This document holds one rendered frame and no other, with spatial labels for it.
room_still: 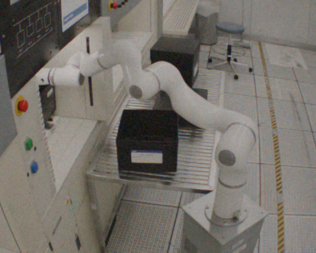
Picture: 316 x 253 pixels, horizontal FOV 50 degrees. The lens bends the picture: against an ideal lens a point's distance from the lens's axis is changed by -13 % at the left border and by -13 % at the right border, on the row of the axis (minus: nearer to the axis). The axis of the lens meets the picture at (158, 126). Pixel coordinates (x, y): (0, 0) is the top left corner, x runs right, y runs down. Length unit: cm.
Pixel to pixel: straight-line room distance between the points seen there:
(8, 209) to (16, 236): 14
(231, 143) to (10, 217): 78
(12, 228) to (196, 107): 79
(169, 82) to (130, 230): 135
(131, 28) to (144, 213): 157
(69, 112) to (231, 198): 99
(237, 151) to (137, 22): 217
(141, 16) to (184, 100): 195
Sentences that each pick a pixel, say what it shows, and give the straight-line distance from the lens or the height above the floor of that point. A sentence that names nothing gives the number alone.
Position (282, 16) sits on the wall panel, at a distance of 592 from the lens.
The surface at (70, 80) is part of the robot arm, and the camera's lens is 168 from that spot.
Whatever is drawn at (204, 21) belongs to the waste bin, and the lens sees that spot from 539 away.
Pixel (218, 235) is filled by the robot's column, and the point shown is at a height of 76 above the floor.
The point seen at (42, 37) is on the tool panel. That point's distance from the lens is 131.
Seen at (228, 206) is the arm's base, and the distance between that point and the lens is 152.
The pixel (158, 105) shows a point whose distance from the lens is 212.
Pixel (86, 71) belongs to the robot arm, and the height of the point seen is 127.
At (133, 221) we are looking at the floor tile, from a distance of 261.
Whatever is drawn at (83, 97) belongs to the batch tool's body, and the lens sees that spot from 195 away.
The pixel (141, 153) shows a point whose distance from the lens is 174.
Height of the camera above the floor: 190
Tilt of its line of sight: 33 degrees down
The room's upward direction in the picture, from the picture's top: straight up
